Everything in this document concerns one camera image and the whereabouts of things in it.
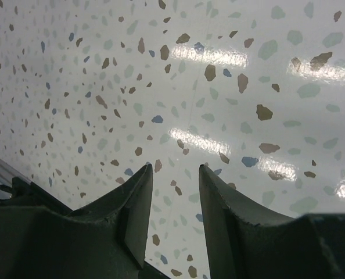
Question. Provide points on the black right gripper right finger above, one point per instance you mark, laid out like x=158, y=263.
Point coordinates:
x=244, y=239

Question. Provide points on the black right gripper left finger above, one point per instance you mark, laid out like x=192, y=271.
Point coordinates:
x=82, y=241

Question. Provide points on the aluminium frame rail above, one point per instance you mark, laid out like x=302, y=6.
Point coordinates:
x=7, y=173

